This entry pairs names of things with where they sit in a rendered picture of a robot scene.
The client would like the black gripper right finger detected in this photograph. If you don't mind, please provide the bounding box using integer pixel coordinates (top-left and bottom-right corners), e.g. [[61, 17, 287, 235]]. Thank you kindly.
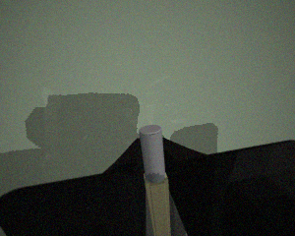
[[162, 137, 295, 236]]

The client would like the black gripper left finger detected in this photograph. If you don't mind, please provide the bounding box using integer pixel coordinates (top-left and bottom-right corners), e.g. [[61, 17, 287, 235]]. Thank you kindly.
[[0, 138, 147, 236]]

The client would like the grey cylinder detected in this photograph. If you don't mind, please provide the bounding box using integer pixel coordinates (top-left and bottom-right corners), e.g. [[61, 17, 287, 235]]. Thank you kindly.
[[139, 125, 171, 236]]

